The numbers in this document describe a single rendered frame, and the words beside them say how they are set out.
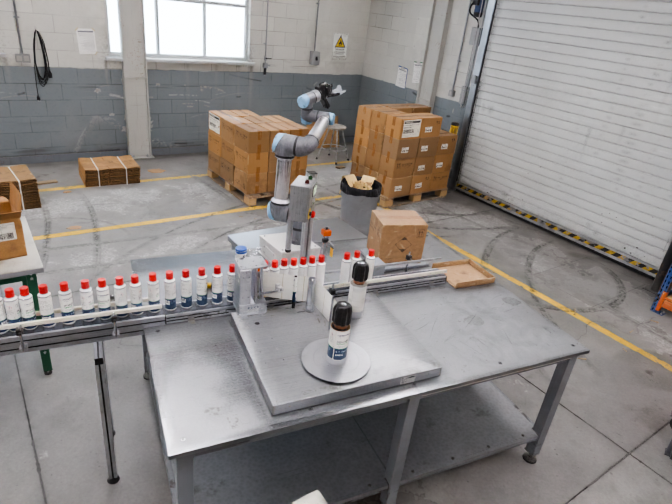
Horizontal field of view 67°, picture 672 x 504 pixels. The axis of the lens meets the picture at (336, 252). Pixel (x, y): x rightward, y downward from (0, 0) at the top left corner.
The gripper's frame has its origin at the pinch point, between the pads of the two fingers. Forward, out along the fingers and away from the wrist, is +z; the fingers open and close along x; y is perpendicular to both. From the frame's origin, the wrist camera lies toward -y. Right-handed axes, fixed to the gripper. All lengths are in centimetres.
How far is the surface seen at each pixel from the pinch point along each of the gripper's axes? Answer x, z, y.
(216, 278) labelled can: -44, -149, -42
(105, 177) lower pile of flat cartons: 357, -19, -164
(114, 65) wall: 450, 80, -70
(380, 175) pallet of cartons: 122, 222, -195
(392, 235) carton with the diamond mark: -72, -39, -67
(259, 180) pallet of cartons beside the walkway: 206, 92, -171
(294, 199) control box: -57, -104, -15
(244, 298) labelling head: -61, -147, -48
